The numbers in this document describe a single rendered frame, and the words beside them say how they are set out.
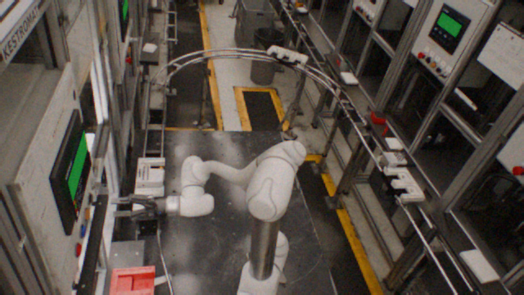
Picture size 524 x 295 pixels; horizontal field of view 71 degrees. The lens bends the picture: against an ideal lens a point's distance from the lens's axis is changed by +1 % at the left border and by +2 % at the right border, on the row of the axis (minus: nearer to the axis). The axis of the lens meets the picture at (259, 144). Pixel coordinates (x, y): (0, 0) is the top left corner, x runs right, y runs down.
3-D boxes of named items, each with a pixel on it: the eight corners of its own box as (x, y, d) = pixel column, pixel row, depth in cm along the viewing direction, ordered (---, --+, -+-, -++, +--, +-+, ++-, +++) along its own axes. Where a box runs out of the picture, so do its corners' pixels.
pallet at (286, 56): (265, 59, 340) (267, 49, 333) (270, 54, 350) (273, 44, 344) (302, 71, 333) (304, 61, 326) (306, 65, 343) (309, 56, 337)
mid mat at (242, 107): (294, 138, 384) (295, 138, 383) (243, 138, 371) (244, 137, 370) (275, 88, 457) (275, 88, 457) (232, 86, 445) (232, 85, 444)
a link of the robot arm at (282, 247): (286, 255, 186) (295, 229, 172) (277, 286, 172) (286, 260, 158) (257, 243, 188) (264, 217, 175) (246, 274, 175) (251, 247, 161)
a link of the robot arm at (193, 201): (179, 220, 168) (179, 193, 174) (213, 219, 171) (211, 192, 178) (179, 212, 158) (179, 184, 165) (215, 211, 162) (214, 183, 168)
